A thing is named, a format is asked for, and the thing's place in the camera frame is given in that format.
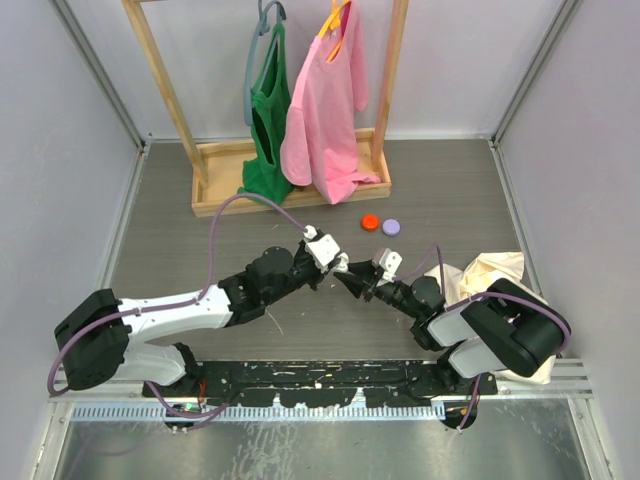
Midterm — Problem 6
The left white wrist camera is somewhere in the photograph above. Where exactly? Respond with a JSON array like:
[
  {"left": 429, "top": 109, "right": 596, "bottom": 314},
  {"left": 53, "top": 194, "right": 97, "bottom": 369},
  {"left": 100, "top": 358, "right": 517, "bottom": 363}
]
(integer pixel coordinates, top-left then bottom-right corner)
[{"left": 304, "top": 234, "right": 343, "bottom": 274}]

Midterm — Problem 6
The green tank top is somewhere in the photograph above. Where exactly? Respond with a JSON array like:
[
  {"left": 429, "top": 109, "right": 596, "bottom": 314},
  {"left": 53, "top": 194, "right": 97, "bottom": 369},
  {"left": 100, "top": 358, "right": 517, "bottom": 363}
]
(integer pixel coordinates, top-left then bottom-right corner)
[{"left": 238, "top": 25, "right": 294, "bottom": 205}]

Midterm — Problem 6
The grey blue hanger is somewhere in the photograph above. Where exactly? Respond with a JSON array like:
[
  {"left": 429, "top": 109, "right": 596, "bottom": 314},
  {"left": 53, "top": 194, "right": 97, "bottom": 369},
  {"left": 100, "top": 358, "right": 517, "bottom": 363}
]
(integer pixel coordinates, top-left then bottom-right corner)
[{"left": 243, "top": 0, "right": 287, "bottom": 126}]

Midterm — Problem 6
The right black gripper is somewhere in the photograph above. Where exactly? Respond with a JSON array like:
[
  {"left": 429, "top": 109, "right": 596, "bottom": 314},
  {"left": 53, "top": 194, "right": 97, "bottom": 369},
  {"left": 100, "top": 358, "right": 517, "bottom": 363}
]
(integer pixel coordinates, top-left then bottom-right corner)
[{"left": 334, "top": 258, "right": 422, "bottom": 320}]

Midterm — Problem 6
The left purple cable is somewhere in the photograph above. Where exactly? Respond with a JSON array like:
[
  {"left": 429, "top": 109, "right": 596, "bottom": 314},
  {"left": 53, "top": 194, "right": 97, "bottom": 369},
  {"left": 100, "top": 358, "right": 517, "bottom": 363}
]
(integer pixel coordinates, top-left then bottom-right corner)
[{"left": 47, "top": 193, "right": 319, "bottom": 431}]

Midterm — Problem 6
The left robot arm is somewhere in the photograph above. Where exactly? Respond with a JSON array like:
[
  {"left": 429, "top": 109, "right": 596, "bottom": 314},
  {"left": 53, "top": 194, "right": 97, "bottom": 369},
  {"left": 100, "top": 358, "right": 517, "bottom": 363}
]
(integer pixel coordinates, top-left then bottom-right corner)
[{"left": 54, "top": 235, "right": 348, "bottom": 396}]

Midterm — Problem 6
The wooden clothes rack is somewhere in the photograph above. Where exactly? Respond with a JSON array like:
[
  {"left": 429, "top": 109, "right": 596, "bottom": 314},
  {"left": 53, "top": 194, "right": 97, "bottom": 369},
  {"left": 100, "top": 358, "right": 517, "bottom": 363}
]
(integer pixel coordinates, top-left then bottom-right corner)
[{"left": 124, "top": 1, "right": 408, "bottom": 216}]

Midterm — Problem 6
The yellow hanger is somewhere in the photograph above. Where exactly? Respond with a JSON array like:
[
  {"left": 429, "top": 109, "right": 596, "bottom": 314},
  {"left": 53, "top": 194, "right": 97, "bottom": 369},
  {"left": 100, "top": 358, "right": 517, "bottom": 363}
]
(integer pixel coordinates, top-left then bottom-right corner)
[{"left": 317, "top": 0, "right": 351, "bottom": 62}]

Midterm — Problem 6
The pink shirt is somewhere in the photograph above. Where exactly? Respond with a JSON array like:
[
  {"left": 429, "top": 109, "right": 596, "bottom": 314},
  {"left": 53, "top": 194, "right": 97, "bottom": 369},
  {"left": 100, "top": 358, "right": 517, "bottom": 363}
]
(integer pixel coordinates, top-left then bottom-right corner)
[{"left": 280, "top": 1, "right": 380, "bottom": 205}]

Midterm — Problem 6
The white slotted cable duct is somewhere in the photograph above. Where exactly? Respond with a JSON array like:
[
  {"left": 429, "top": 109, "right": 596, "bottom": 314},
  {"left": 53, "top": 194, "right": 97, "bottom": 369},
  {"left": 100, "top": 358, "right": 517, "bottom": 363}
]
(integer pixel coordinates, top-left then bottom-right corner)
[{"left": 70, "top": 400, "right": 446, "bottom": 423}]

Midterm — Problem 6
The white earbud case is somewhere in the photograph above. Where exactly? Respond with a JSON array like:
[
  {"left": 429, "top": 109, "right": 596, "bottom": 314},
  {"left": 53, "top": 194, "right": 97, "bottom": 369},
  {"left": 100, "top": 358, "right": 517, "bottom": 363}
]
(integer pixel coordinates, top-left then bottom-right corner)
[{"left": 333, "top": 252, "right": 349, "bottom": 273}]

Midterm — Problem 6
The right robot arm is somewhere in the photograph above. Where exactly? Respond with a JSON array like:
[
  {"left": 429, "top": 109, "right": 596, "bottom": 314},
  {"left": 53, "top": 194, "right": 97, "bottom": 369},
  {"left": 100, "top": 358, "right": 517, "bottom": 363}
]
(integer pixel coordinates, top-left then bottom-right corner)
[{"left": 334, "top": 260, "right": 571, "bottom": 394}]

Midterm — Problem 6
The cream cloth bag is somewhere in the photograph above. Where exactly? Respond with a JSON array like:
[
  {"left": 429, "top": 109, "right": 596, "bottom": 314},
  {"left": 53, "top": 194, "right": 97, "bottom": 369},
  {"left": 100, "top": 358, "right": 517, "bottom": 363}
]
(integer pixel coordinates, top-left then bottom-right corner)
[{"left": 424, "top": 252, "right": 555, "bottom": 385}]

